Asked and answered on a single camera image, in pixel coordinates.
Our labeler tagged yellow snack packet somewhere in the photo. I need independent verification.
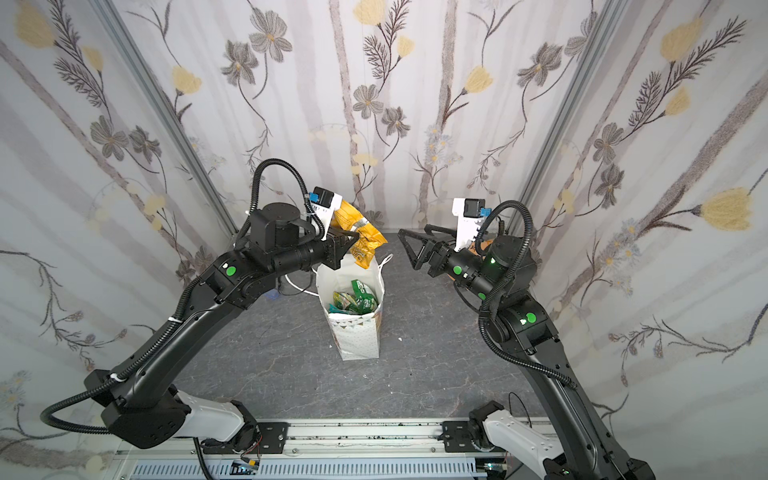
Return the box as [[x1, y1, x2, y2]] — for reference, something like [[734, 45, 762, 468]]
[[331, 200, 387, 269]]

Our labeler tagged green candy packet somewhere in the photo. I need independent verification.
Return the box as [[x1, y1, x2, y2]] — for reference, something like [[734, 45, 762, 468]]
[[328, 279, 379, 316]]

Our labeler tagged white paper bag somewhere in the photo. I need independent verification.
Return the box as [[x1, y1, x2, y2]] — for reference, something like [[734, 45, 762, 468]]
[[314, 253, 393, 361]]

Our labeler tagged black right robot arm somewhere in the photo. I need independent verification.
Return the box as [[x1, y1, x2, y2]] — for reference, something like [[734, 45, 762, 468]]
[[398, 200, 655, 479]]

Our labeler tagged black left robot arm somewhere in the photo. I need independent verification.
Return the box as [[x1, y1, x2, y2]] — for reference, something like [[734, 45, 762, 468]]
[[40, 158, 359, 453]]

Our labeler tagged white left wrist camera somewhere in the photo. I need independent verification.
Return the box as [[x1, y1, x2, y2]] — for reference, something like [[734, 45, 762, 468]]
[[306, 186, 343, 240]]

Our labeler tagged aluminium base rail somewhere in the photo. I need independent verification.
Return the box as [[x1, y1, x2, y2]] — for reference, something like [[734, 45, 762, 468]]
[[113, 418, 613, 480]]

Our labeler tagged white slotted cable duct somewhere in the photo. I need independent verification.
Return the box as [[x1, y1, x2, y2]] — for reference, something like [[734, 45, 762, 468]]
[[122, 458, 487, 479]]

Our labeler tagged aluminium corner post right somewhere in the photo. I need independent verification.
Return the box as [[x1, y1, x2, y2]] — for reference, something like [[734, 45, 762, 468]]
[[519, 1, 629, 206]]

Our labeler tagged aluminium corner post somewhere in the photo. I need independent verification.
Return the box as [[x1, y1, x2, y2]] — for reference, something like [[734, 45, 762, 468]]
[[89, 0, 238, 236], [519, 1, 629, 206]]

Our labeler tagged aluminium corner post left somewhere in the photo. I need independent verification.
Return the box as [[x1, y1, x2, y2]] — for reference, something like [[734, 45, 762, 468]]
[[89, 0, 238, 236]]

